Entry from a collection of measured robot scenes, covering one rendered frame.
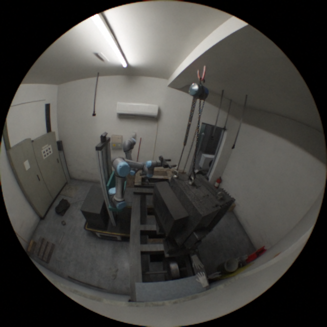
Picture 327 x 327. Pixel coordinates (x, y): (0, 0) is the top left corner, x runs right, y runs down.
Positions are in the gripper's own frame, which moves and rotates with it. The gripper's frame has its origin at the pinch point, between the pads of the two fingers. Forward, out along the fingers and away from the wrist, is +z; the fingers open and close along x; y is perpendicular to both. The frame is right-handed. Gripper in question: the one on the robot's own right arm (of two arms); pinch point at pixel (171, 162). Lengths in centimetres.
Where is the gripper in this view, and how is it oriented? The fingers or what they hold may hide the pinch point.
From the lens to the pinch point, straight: 131.0
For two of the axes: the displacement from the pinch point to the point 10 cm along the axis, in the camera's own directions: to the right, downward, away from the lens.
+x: 4.2, 5.1, -7.5
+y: -2.0, 8.6, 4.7
